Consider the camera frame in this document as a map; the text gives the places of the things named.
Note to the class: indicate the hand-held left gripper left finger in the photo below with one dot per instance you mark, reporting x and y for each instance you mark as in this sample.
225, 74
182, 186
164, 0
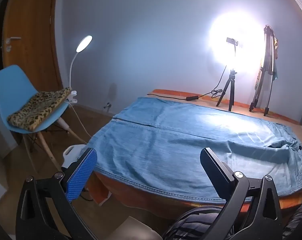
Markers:
82, 175

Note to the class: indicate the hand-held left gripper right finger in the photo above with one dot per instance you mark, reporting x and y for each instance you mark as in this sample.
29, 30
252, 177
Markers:
216, 168

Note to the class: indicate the blue denim pants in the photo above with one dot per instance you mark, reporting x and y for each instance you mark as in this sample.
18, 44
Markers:
166, 142

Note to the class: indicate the white plastic object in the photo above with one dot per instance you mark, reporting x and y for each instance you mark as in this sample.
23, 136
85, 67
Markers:
72, 152

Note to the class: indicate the dark striped clothing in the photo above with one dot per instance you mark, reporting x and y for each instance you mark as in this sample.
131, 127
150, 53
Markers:
191, 225

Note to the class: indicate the bed with orange floral sheet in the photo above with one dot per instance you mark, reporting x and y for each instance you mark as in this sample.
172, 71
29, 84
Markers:
151, 200

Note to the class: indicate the leopard print cushion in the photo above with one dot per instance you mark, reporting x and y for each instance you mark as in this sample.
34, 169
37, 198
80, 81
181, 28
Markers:
38, 107

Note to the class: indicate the small black tripod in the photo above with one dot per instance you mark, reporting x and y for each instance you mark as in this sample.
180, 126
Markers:
231, 85

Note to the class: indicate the large folded tripod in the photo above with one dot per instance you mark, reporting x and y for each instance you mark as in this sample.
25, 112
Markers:
266, 80

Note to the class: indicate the blue plastic chair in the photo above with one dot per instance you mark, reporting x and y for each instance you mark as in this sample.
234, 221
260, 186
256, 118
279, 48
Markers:
13, 85

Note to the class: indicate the white clip desk lamp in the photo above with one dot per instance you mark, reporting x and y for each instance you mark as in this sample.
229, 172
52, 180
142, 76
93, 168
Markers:
84, 43

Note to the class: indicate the wooden door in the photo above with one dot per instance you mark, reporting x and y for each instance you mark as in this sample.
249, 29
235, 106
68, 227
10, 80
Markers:
30, 30

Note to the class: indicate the metal wall valve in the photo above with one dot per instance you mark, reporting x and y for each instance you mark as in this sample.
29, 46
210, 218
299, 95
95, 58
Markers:
107, 106

